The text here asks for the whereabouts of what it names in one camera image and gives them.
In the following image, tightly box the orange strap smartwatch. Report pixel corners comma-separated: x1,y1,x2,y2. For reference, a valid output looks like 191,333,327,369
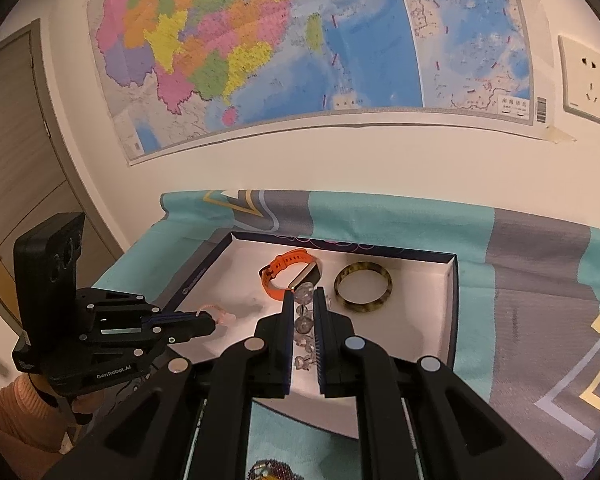
258,248,323,298

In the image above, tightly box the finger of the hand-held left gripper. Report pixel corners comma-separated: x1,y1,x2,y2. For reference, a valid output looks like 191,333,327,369
81,315,217,362
77,287,202,323

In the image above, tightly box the clear bead bracelet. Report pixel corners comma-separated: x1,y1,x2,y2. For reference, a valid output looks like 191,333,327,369
292,282,331,373

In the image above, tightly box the piece of clear tape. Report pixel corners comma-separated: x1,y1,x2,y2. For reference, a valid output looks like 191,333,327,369
542,124,578,147

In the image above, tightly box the teal and grey printed cloth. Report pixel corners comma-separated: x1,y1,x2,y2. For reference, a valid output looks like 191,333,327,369
97,189,600,480

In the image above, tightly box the dark blue box tray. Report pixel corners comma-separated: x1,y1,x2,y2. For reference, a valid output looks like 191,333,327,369
157,231,461,441

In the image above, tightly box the garnet bracelet with amber pendant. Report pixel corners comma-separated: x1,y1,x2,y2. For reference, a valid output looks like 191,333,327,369
245,460,306,480

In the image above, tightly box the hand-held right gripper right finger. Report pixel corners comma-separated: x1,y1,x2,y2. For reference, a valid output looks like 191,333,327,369
314,287,563,480

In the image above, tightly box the colourful wall map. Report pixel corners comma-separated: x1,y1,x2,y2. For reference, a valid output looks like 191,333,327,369
87,0,553,166

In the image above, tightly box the white wall socket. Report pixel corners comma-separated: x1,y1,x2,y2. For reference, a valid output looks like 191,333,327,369
557,35,600,125

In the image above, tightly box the brown door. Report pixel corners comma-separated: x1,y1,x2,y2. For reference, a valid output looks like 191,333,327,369
0,19,123,343

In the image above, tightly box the green and yellow bangle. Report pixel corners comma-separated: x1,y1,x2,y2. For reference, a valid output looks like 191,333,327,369
334,262,394,312

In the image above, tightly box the person's left forearm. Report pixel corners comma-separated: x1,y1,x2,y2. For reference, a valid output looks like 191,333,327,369
0,372,81,456

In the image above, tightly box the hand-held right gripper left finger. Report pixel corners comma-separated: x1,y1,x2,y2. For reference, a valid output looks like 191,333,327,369
42,290,295,480

